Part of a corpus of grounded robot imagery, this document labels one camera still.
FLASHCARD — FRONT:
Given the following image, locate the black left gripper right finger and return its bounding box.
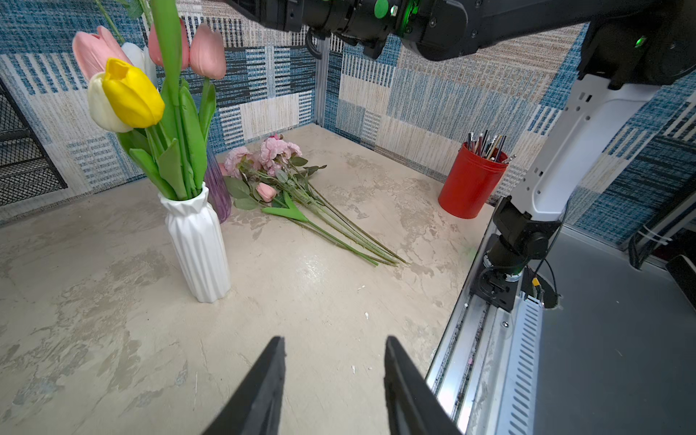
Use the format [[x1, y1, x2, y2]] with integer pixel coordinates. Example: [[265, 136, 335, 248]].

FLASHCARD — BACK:
[[384, 335, 460, 435]]

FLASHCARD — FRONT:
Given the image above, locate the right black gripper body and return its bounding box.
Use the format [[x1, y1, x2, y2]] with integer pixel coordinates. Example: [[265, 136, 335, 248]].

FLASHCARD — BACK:
[[224, 0, 304, 32]]

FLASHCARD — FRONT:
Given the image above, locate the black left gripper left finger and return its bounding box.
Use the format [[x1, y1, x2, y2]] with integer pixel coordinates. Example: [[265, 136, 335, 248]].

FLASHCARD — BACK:
[[203, 336, 286, 435]]

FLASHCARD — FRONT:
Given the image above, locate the large light pink rose stem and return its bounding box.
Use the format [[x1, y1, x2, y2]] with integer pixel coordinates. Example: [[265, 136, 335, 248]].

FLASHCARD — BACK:
[[222, 145, 398, 266]]

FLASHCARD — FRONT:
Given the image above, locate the single pink tulip stem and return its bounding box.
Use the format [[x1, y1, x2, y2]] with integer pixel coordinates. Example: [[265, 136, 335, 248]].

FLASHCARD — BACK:
[[261, 192, 384, 266]]

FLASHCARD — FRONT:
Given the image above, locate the pink peony cluster stem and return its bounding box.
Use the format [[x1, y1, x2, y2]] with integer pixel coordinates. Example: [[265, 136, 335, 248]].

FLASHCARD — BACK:
[[257, 136, 404, 266]]

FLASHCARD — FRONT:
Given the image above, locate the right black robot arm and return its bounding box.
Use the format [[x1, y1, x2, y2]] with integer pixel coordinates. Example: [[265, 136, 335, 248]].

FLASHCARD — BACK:
[[317, 25, 695, 248]]

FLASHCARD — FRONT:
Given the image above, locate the white ribbed ceramic vase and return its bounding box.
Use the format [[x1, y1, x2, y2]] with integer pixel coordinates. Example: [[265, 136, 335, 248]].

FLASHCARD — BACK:
[[158, 186, 231, 304]]

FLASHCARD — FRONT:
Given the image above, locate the purple blue glass vase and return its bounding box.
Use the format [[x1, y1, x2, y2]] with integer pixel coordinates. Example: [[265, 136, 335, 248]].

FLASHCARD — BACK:
[[204, 150, 232, 223]]

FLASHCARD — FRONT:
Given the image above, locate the tulip bunch pink yellow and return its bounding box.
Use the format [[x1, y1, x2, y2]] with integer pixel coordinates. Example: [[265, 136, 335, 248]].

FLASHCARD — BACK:
[[72, 25, 227, 201]]

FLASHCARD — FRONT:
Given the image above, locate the red cup with pens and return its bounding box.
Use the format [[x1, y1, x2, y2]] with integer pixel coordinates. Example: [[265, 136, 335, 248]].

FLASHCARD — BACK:
[[438, 130, 512, 219]]

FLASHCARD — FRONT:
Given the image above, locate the black wire mesh shelf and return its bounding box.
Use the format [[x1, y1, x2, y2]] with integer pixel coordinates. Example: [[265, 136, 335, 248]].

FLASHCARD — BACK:
[[1, 81, 67, 207]]

